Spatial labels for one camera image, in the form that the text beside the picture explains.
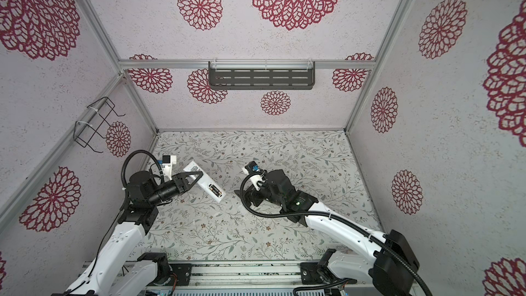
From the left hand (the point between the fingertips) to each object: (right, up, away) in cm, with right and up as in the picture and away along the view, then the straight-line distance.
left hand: (202, 177), depth 74 cm
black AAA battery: (+5, -5, 0) cm, 7 cm away
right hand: (+15, -1, -1) cm, 15 cm away
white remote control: (+2, -2, -1) cm, 2 cm away
